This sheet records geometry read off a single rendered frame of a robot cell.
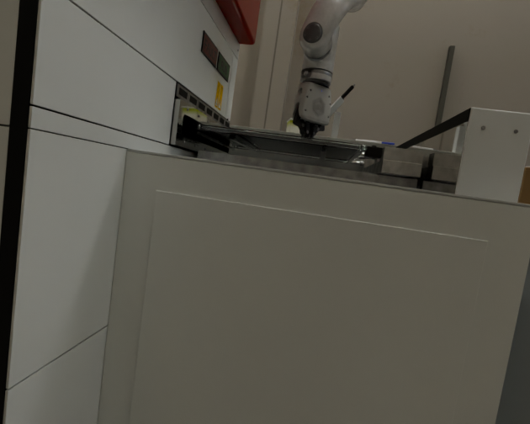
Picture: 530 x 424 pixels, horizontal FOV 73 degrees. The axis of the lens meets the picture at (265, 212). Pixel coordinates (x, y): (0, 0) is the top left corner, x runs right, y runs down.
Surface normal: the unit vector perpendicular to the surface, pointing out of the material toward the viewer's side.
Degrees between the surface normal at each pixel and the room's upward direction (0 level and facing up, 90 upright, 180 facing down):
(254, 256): 90
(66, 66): 90
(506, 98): 90
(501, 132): 90
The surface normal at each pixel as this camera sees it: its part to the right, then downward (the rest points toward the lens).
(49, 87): 0.98, 0.15
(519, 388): -0.70, -0.04
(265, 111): -0.20, 0.06
